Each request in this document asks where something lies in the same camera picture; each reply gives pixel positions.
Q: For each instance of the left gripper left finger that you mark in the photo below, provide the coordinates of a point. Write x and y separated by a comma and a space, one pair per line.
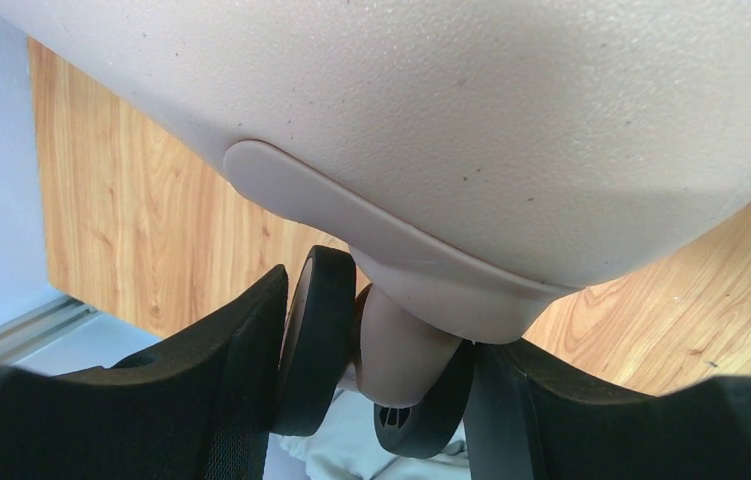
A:
196, 405

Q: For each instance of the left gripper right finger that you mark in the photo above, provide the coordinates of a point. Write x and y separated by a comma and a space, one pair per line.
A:
533, 416

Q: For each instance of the pink suitcase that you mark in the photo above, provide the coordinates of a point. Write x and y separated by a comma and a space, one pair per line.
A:
481, 159

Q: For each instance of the grey cloth garment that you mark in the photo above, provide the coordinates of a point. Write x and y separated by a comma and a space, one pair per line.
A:
345, 447

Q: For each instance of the aluminium frame rails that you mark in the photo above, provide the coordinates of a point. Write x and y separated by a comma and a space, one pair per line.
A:
42, 326

